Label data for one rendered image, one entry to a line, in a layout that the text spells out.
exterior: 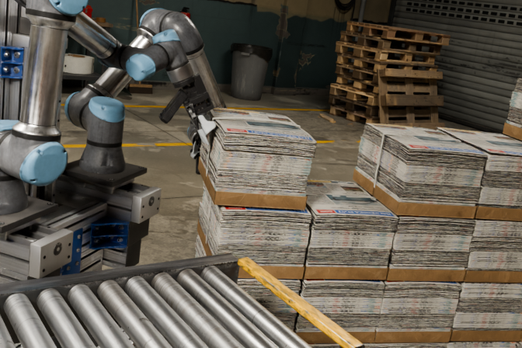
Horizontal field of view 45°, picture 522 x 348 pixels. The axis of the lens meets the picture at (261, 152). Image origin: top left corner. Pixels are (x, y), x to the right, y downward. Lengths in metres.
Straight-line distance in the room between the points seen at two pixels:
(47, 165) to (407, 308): 1.27
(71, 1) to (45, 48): 0.13
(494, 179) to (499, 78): 7.56
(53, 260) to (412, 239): 1.13
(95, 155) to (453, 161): 1.16
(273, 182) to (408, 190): 0.45
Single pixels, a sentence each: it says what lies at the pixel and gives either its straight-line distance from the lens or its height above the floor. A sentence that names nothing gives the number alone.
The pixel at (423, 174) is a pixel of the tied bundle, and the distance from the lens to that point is 2.08.
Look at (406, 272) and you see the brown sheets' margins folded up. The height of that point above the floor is 0.64.
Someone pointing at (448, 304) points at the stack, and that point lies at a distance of 2.32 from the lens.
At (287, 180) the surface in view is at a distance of 1.92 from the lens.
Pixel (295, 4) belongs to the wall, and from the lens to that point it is 9.99.
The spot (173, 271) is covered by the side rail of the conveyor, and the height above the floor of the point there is 0.80.
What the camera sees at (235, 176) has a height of 0.93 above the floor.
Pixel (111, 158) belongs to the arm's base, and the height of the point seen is 0.87.
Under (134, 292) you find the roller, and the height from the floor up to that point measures 0.79.
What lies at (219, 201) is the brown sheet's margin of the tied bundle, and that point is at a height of 0.85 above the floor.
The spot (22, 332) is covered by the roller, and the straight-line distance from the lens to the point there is 1.30.
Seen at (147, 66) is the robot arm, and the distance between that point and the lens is 1.83.
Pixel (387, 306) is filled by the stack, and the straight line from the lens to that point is 2.21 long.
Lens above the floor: 1.45
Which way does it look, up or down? 14 degrees down
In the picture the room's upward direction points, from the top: 8 degrees clockwise
